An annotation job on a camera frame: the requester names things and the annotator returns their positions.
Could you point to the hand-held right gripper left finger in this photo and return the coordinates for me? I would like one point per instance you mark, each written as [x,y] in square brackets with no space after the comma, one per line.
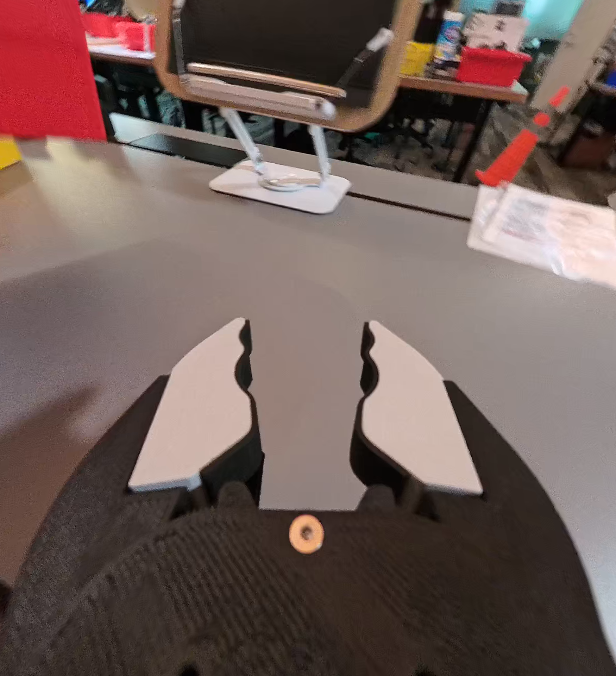
[197,422]

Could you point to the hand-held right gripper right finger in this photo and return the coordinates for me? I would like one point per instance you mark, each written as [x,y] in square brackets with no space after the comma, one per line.
[413,422]

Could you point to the red plastic bin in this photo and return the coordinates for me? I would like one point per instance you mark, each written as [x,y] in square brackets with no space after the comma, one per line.
[28,68]

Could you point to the grey desk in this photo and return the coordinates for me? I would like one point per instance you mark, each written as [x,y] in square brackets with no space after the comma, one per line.
[308,264]

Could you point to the papers in plastic sleeve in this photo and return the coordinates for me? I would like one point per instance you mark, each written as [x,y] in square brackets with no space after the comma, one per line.
[551,232]

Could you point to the orange cone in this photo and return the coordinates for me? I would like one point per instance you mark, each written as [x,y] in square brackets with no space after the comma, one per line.
[511,156]

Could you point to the wooden background table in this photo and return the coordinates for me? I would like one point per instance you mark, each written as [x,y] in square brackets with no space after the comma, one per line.
[461,87]

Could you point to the yellow container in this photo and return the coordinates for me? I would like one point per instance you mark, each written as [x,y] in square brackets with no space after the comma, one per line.
[416,58]

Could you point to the red storage bin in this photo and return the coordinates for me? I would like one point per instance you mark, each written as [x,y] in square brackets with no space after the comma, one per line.
[490,66]
[123,29]

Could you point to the white wipes canister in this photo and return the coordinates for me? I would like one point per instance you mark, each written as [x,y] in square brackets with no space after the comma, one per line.
[449,34]

